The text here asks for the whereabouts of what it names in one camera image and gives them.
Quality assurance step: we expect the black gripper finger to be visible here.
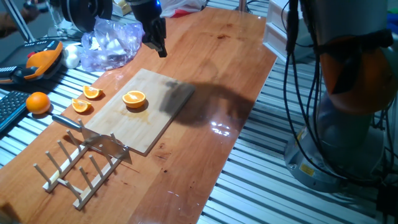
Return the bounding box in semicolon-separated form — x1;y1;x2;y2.
155;40;169;58
142;33;157;50

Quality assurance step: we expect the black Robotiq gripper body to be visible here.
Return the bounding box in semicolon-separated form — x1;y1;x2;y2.
126;0;167;44

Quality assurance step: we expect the cut orange piece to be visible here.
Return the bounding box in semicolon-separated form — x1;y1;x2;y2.
122;90;147;110

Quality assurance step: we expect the steel cleaver knife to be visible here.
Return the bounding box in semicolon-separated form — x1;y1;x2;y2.
52;114;133;165

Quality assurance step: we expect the forearm in brown sleeve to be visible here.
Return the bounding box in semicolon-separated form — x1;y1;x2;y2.
0;12;29;39

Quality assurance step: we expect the whole orange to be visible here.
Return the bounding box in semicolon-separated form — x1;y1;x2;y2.
25;91;52;115

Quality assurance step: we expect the person hand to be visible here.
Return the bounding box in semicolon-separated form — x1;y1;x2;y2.
21;2;42;23

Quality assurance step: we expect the yellow box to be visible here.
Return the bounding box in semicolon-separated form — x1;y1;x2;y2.
112;0;133;17

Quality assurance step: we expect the white red-print plastic bag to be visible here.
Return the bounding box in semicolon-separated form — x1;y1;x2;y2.
160;0;208;19

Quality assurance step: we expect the clear plastic bag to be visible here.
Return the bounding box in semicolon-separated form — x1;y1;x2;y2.
80;17;146;73

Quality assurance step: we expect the reddish glossy wooden board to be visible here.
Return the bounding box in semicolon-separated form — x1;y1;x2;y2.
0;6;277;224

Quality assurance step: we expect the black filament spool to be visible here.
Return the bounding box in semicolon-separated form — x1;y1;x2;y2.
60;0;113;34

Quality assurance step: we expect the orange wedge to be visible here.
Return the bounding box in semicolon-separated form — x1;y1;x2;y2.
71;98;93;113
82;85;104;100

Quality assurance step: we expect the bamboo cutting board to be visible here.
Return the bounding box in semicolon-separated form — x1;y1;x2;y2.
84;68;196;156

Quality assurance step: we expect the white garlic bulb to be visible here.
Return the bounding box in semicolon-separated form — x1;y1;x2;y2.
62;45;81;70

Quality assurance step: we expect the orange black teach pendant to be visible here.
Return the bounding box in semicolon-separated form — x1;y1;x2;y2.
0;39;65;85

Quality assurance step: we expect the white drawer box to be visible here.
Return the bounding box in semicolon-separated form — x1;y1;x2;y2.
262;0;315;65

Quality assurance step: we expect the wooden peg dish rack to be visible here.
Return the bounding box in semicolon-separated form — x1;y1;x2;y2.
33;118;130;212

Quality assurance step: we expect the black keyboard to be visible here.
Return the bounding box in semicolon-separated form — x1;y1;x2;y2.
0;90;31;133

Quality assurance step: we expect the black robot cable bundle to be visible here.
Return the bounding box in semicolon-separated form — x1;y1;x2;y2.
281;0;398;187

